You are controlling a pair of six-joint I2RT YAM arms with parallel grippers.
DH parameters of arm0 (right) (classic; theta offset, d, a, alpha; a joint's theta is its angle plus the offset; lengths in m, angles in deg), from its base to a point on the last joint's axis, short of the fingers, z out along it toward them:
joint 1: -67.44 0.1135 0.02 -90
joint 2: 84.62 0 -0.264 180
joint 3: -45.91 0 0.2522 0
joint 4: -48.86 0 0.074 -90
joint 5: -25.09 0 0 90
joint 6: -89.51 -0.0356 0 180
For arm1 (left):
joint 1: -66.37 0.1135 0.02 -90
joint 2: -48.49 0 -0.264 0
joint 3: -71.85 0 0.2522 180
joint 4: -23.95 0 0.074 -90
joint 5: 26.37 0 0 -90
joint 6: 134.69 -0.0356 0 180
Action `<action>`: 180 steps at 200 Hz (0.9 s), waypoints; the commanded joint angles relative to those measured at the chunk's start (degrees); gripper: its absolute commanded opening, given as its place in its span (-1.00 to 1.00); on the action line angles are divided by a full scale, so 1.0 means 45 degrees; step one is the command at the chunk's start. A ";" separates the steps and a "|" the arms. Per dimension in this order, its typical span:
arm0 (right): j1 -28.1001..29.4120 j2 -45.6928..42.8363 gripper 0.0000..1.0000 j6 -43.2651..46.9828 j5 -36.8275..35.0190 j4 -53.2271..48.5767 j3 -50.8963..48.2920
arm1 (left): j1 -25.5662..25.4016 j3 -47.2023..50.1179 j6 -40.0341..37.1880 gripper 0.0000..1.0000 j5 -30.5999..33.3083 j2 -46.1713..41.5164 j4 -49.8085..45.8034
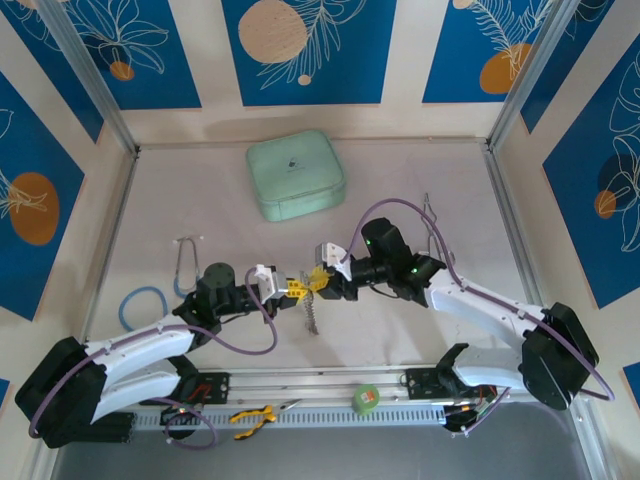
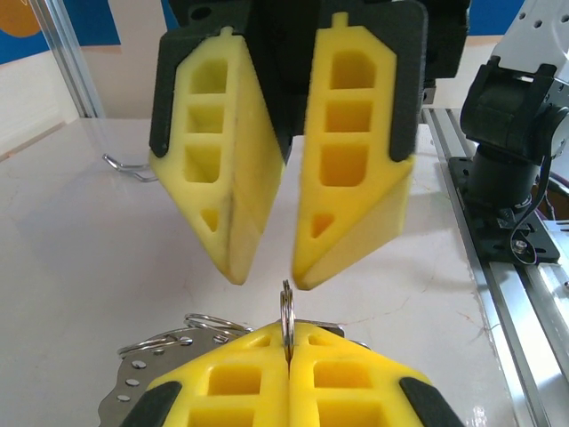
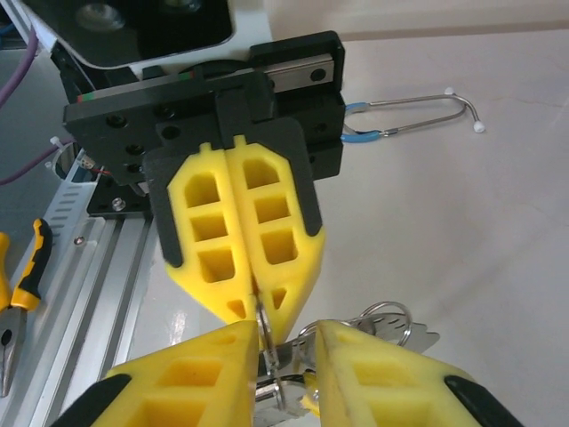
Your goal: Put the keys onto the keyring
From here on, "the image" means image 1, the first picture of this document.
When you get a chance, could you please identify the metal crucible tongs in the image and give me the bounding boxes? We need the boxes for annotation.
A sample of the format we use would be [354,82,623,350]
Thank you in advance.
[421,192,457,269]

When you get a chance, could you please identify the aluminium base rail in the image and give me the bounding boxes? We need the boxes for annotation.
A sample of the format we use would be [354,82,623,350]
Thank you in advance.
[197,367,531,401]

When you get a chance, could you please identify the small electronics board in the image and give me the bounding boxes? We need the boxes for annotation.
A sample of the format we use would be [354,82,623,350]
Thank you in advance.
[160,401,199,426]
[442,387,501,431]

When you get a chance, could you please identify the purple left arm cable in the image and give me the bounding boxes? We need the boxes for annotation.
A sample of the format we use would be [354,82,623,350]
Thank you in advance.
[29,268,279,450]

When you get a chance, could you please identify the yellow handled pliers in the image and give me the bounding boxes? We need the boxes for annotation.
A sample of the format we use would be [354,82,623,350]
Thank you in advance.
[229,399,304,441]

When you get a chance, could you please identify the black ribbed block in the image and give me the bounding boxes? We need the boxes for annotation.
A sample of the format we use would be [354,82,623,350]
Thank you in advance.
[87,412,137,445]

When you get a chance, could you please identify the metal coil keychain with keys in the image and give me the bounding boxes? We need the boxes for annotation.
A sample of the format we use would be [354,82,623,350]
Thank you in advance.
[298,272,322,337]

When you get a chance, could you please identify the grey slotted cable duct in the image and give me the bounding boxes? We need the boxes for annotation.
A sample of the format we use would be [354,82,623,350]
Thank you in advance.
[132,403,449,430]

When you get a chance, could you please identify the blue stethoscope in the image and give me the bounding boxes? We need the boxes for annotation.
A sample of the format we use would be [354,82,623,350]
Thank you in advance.
[118,234,206,332]

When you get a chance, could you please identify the aluminium frame post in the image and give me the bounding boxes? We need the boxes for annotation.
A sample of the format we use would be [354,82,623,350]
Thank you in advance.
[487,0,574,151]
[37,0,141,156]

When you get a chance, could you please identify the aluminium table side rail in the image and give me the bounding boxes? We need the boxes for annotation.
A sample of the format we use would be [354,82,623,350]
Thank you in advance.
[29,152,141,480]
[483,144,616,480]

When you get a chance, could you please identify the green tape roll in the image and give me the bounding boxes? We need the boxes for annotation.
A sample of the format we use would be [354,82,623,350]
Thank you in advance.
[352,383,382,416]

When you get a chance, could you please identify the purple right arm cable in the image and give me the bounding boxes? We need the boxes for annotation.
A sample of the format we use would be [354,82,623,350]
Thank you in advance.
[342,198,615,439]

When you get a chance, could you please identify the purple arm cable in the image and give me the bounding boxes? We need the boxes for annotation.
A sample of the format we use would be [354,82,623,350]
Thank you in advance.
[342,198,615,439]
[29,268,279,450]

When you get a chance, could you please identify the mint green square case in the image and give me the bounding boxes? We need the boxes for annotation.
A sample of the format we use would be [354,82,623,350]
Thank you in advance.
[244,129,348,224]

